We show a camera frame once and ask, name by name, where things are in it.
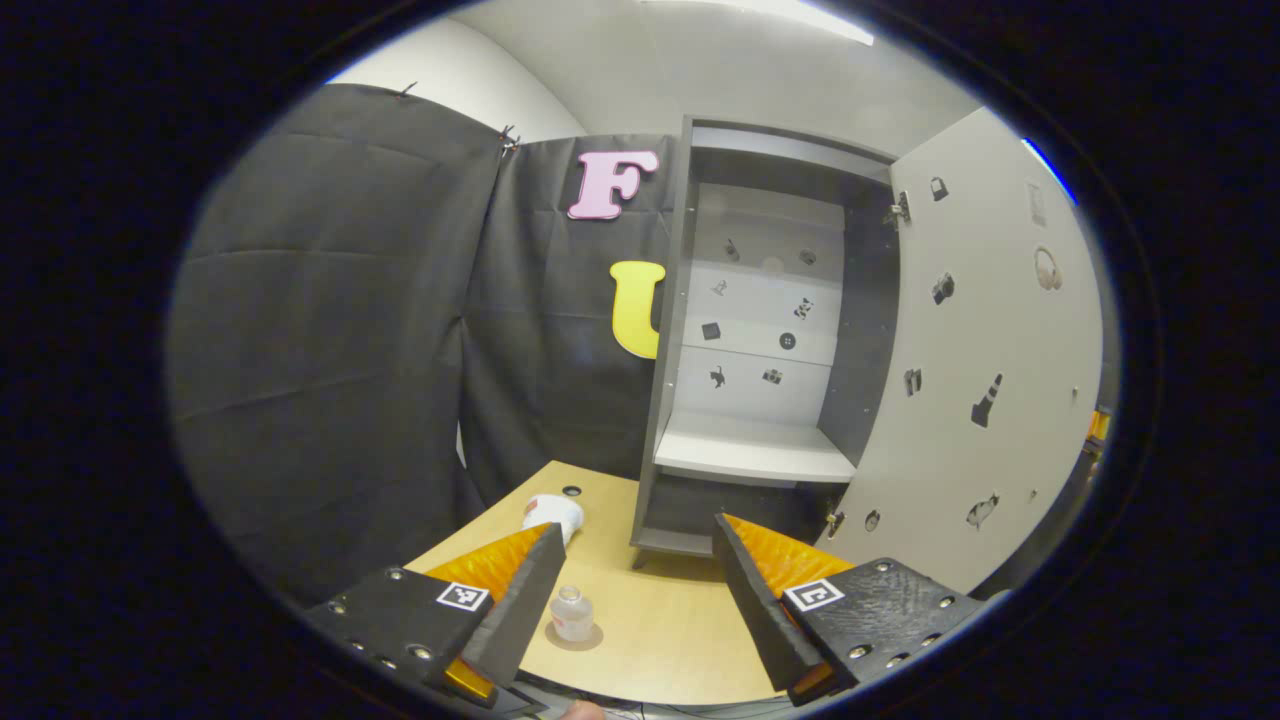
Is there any white cabinet shelf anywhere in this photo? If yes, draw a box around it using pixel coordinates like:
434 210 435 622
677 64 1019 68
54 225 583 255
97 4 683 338
655 412 859 488

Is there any black backdrop cloth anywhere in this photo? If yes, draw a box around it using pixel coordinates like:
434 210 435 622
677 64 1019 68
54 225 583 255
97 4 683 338
165 83 691 607

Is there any clear plastic bottle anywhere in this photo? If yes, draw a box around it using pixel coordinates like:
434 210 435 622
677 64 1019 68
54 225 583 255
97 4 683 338
549 585 595 643

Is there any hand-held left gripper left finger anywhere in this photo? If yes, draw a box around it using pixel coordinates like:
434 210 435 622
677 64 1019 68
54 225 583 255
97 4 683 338
305 522 569 701

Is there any grey cabinet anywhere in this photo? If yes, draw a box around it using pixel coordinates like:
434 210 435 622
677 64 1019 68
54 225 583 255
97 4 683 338
630 115 903 573

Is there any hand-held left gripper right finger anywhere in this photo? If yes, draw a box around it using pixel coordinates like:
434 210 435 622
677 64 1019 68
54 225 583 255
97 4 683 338
711 516 986 707

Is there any white plastic cup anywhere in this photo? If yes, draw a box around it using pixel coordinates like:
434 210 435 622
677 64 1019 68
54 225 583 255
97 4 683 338
521 493 585 549

